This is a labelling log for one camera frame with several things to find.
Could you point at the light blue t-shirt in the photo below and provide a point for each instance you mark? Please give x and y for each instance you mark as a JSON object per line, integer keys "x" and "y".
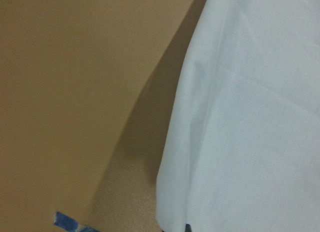
{"x": 242, "y": 148}

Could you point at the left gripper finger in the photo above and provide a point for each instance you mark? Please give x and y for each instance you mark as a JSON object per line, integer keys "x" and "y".
{"x": 187, "y": 228}

